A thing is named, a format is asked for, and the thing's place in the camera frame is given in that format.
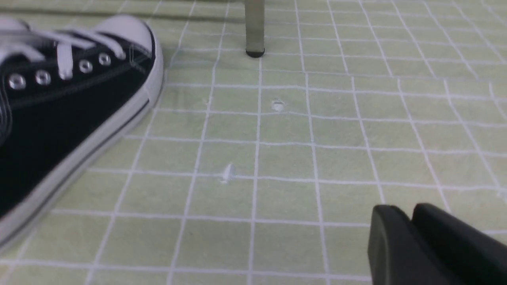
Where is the green checkered cloth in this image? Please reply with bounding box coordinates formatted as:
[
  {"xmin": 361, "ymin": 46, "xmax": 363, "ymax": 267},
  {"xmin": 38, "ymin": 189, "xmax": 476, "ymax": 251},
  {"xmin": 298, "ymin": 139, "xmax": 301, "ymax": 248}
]
[{"xmin": 1, "ymin": 0, "xmax": 507, "ymax": 285}]

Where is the stainless steel shoe rack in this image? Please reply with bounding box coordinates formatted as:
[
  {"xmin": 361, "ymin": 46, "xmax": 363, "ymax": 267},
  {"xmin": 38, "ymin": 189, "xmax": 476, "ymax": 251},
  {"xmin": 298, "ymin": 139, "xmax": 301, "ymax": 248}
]
[{"xmin": 244, "ymin": 0, "xmax": 265, "ymax": 58}]

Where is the right black canvas sneaker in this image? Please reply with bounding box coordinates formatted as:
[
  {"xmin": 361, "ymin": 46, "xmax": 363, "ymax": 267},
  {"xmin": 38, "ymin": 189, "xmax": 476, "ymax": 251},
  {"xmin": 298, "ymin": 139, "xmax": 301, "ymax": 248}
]
[{"xmin": 0, "ymin": 14, "xmax": 164, "ymax": 251}]

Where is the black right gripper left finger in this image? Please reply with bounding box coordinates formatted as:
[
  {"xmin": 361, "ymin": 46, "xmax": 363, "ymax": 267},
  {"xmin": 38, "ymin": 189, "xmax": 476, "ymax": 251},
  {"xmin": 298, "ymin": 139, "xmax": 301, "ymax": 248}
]
[{"xmin": 368, "ymin": 205, "xmax": 460, "ymax": 285}]

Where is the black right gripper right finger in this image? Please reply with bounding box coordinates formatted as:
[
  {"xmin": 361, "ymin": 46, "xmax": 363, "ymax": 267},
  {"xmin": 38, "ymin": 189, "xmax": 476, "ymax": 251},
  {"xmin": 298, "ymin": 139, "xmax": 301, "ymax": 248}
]
[{"xmin": 412, "ymin": 203, "xmax": 507, "ymax": 285}]

